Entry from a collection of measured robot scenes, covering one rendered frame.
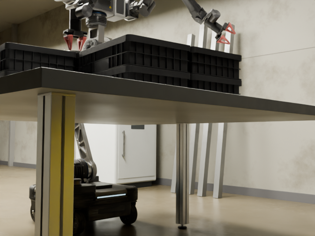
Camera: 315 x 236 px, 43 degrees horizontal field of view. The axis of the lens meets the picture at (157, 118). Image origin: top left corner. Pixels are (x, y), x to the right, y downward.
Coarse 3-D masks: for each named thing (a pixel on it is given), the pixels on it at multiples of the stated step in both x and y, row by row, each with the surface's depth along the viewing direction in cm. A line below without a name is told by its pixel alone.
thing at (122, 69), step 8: (104, 72) 153; (112, 72) 148; (120, 72) 143; (128, 72) 141; (136, 72) 142; (144, 72) 144; (152, 72) 146; (160, 72) 148; (168, 72) 150; (176, 72) 153; (136, 80) 142; (144, 80) 144; (152, 80) 147; (160, 80) 149; (168, 80) 152; (176, 80) 154; (184, 80) 156
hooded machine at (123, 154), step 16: (96, 128) 449; (112, 128) 430; (128, 128) 440; (144, 128) 458; (96, 144) 448; (112, 144) 429; (128, 144) 439; (144, 144) 457; (96, 160) 447; (112, 160) 428; (128, 160) 438; (144, 160) 456; (112, 176) 427; (128, 176) 438; (144, 176) 455
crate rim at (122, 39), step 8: (112, 40) 149; (120, 40) 144; (128, 40) 141; (136, 40) 142; (144, 40) 144; (152, 40) 146; (160, 40) 149; (96, 48) 159; (104, 48) 154; (176, 48) 153; (184, 48) 155; (80, 56) 170
